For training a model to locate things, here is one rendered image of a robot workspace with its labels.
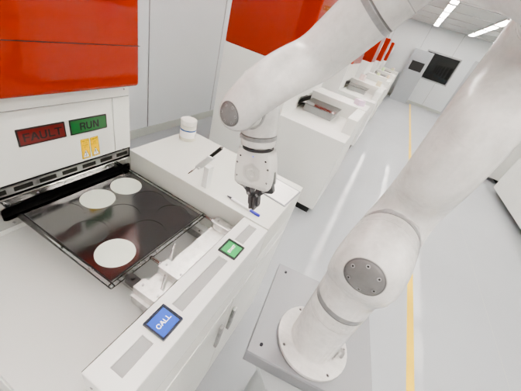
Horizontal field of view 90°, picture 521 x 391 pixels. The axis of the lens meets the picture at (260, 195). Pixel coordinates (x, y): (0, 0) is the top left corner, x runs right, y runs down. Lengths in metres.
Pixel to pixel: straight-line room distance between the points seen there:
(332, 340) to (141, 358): 0.39
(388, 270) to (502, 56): 0.33
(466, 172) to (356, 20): 0.27
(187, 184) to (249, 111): 0.54
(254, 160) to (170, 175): 0.47
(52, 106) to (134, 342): 0.64
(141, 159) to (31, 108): 0.37
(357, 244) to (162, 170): 0.78
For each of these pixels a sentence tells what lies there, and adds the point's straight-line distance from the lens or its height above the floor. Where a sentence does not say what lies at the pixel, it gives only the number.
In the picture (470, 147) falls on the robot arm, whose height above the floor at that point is 1.45.
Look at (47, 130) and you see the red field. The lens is 0.94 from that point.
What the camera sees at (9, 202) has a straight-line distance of 0.98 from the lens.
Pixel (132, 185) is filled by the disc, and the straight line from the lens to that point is 1.05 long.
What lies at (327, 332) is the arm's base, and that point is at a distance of 0.66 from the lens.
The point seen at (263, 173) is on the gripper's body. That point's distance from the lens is 0.61.
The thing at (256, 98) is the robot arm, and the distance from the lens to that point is 0.48.
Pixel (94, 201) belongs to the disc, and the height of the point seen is 0.90.
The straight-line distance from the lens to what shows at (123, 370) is 0.61.
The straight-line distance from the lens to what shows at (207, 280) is 0.69.
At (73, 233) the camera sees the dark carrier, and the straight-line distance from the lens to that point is 0.89.
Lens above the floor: 1.52
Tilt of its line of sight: 34 degrees down
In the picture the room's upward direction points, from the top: 18 degrees clockwise
